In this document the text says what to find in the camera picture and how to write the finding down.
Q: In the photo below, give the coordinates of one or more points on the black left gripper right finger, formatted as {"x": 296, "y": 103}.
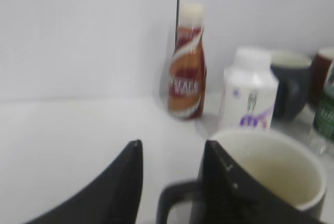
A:
{"x": 233, "y": 196}

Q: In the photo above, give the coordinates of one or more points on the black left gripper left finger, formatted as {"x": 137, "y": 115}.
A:
{"x": 113, "y": 197}

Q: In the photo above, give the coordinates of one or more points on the black ceramic mug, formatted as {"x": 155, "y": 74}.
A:
{"x": 282, "y": 165}

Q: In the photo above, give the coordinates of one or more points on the dark grey mug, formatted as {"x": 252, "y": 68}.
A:
{"x": 293, "y": 72}

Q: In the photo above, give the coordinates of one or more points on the dark red mug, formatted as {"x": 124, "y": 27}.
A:
{"x": 319, "y": 69}

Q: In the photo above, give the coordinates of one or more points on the clear water bottle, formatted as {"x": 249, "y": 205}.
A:
{"x": 321, "y": 133}

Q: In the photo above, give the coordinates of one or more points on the white blueberry yogurt carton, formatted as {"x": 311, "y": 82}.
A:
{"x": 249, "y": 91}

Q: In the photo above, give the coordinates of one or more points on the brown coffee drink bottle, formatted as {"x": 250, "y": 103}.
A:
{"x": 188, "y": 70}

